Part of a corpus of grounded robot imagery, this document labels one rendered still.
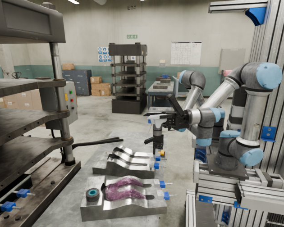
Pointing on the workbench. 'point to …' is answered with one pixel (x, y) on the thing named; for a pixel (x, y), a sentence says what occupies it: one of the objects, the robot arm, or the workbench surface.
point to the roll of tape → (92, 194)
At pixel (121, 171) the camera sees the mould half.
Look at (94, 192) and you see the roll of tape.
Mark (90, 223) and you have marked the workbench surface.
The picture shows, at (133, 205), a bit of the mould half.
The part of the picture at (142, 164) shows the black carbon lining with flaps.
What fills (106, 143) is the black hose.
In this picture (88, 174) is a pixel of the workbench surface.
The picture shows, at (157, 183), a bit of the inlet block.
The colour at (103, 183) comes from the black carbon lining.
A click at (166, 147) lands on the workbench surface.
